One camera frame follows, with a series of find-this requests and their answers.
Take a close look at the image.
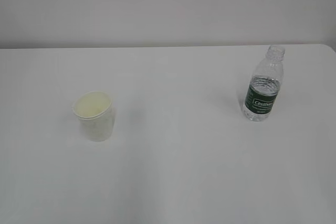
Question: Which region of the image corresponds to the white paper cup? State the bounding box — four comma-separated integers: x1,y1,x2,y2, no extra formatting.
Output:
72,91,114,142

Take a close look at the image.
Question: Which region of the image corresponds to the clear green-label water bottle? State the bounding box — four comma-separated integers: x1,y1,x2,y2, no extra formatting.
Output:
242,45,285,122

